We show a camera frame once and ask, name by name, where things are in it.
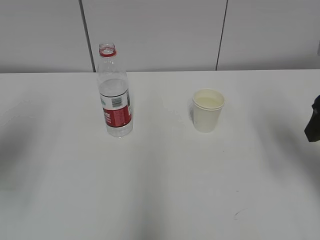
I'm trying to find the white paper cup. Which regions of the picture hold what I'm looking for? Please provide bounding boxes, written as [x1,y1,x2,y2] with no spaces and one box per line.
[192,88,225,133]

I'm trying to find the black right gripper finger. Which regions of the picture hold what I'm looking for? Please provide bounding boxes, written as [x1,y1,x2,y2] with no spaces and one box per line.
[304,95,320,143]

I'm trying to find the Nongfu Spring water bottle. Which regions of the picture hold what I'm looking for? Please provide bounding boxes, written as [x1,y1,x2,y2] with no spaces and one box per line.
[96,42,133,138]

